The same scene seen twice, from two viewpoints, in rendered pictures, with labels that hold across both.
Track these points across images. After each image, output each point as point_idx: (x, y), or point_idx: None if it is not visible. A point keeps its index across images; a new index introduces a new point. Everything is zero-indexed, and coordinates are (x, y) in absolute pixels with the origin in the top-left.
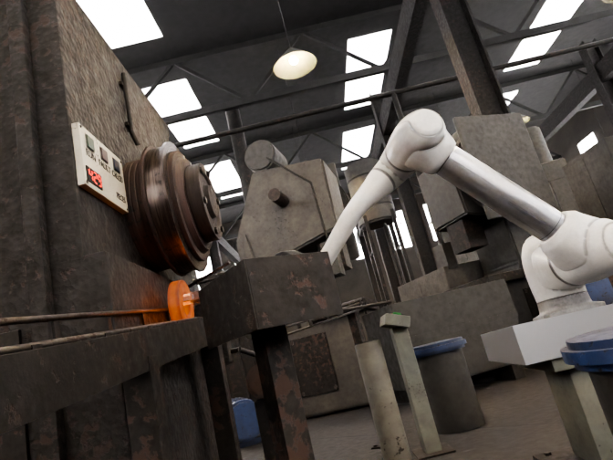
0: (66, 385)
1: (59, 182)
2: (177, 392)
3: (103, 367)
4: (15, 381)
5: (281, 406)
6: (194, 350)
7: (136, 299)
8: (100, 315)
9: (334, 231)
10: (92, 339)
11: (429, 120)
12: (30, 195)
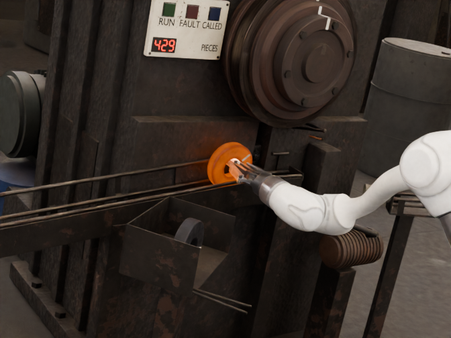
0: (6, 247)
1: (134, 45)
2: None
3: (47, 237)
4: None
5: (158, 314)
6: None
7: (176, 155)
8: (105, 179)
9: (371, 186)
10: (41, 222)
11: (419, 166)
12: (115, 51)
